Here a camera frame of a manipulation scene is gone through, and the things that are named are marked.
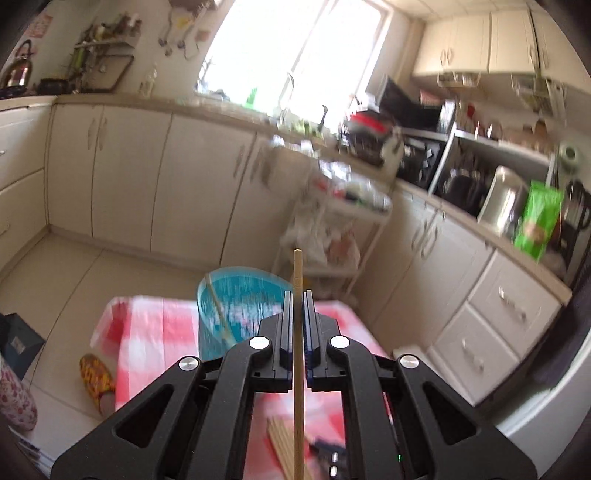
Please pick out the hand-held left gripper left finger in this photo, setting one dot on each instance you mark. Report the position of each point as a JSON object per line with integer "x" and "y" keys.
{"x": 289, "y": 323}

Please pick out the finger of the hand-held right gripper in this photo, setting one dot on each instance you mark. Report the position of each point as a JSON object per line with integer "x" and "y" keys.
{"x": 328, "y": 454}

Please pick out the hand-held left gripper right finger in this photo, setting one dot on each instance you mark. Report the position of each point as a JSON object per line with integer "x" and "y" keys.
{"x": 307, "y": 323}

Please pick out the pile of wooden chopsticks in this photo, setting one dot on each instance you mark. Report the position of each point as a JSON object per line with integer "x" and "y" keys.
{"x": 281, "y": 441}

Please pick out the wooden chopstick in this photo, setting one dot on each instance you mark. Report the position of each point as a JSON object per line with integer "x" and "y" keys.
{"x": 217, "y": 307}
{"x": 299, "y": 272}

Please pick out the blue perforated plastic basket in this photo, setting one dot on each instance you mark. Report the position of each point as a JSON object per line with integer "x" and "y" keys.
{"x": 240, "y": 300}

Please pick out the white plastic bag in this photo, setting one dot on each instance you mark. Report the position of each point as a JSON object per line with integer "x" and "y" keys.
{"x": 304, "y": 242}

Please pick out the red printed plastic bag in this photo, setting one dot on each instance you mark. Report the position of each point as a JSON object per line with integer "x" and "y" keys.
{"x": 342, "y": 249}

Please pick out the white storage cart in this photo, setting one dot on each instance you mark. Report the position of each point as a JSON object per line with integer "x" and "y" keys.
{"x": 364, "y": 240}

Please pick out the red white checked tablecloth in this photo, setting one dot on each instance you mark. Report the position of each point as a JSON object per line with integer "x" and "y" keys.
{"x": 152, "y": 332}

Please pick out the clear plastic bag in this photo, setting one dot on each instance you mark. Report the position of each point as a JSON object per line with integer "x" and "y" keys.
{"x": 351, "y": 187}

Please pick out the cream drawer cabinets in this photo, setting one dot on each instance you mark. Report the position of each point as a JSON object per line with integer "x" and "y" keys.
{"x": 485, "y": 304}

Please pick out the dish drying rack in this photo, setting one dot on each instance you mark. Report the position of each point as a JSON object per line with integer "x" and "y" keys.
{"x": 367, "y": 138}

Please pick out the yellow patterned slipper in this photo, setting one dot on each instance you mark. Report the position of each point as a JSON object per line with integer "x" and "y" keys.
{"x": 94, "y": 376}

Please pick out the cream base cabinets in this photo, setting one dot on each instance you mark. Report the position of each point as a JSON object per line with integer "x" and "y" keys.
{"x": 124, "y": 175}

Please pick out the white appliance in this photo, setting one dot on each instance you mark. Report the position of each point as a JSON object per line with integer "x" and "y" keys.
{"x": 549, "y": 406}

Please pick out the sink faucet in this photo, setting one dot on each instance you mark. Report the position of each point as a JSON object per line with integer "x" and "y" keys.
{"x": 290, "y": 94}

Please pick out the silver metal canister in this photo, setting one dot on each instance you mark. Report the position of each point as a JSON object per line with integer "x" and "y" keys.
{"x": 503, "y": 201}

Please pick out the black microwave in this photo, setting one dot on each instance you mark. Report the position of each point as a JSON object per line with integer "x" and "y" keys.
{"x": 411, "y": 106}

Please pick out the green snack packet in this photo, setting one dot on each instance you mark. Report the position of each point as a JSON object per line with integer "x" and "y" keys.
{"x": 538, "y": 221}

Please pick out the dark cloth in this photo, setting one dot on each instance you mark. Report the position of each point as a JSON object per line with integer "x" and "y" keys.
{"x": 561, "y": 341}

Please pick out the metal shelf rack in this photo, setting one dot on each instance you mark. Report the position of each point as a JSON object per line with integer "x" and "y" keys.
{"x": 498, "y": 143}

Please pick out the dark blue box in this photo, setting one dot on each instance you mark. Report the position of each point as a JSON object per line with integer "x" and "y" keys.
{"x": 21, "y": 344}

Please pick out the kitchen window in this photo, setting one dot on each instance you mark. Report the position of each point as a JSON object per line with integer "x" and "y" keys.
{"x": 295, "y": 50}

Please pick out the clear plastic bottle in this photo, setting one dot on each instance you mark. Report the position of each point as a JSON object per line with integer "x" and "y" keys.
{"x": 149, "y": 81}

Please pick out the white floral slipper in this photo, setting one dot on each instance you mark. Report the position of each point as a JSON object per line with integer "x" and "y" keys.
{"x": 16, "y": 401}

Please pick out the black jug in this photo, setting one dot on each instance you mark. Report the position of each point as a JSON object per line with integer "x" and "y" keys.
{"x": 575, "y": 221}

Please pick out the black pan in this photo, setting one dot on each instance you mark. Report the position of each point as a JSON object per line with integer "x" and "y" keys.
{"x": 53, "y": 86}

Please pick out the metal kettle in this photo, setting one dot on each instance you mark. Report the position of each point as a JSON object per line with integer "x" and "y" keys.
{"x": 16, "y": 71}

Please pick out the wall utensil rack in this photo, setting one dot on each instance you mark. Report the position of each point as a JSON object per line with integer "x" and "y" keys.
{"x": 104, "y": 60}

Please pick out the cream wall cabinets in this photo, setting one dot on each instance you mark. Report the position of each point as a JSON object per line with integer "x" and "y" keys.
{"x": 485, "y": 44}

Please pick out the pink wall sticker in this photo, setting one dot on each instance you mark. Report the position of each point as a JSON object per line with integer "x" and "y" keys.
{"x": 40, "y": 25}

